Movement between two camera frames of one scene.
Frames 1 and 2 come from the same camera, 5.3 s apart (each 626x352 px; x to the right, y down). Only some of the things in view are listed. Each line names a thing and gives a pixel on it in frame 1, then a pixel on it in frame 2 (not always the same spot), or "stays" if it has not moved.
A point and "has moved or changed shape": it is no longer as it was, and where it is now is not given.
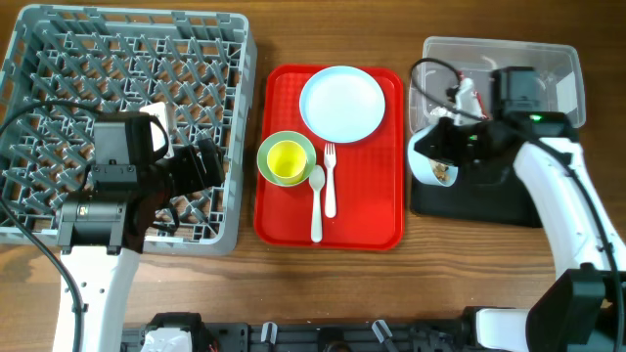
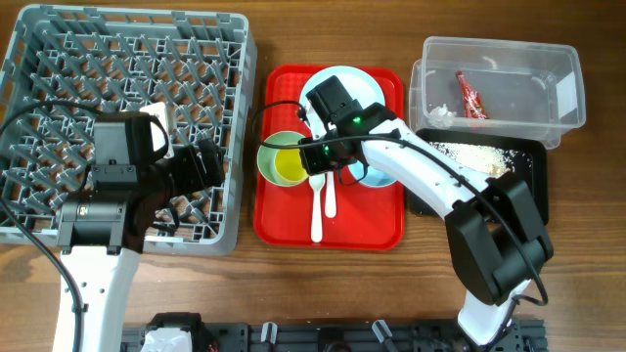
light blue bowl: [421, 164] has moved or changed shape
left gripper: [195, 179] stays
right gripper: [442, 150] → [315, 165]
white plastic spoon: [317, 177] stays
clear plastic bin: [438, 60] stays
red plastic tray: [370, 171] stays
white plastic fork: [330, 198] stays
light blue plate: [342, 104] stays
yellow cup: [287, 159] has moved or changed shape
